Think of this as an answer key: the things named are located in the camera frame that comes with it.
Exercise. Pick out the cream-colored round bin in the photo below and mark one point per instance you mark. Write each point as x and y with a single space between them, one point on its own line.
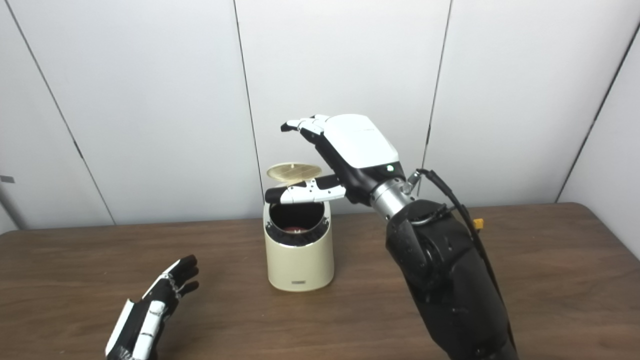
300 265

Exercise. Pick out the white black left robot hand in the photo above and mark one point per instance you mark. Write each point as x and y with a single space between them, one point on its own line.
145 315

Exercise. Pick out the cream round bin lid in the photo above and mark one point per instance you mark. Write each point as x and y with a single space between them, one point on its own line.
292 171

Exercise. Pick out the small grey wall tag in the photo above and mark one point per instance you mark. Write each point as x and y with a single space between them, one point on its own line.
6 179

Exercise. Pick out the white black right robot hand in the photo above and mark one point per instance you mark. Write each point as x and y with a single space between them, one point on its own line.
360 145

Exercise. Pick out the red apple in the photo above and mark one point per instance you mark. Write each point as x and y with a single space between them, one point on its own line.
296 229

